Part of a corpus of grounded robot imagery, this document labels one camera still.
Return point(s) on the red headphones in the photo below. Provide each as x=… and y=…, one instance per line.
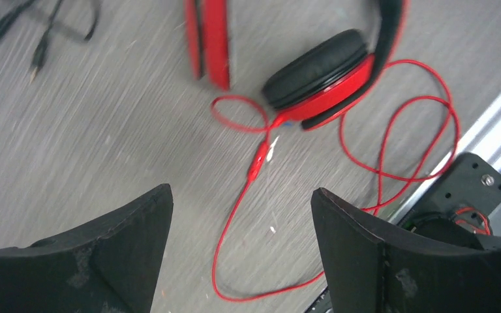
x=317, y=87

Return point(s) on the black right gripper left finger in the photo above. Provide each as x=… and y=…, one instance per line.
x=109, y=264

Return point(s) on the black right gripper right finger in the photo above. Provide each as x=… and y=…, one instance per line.
x=374, y=266

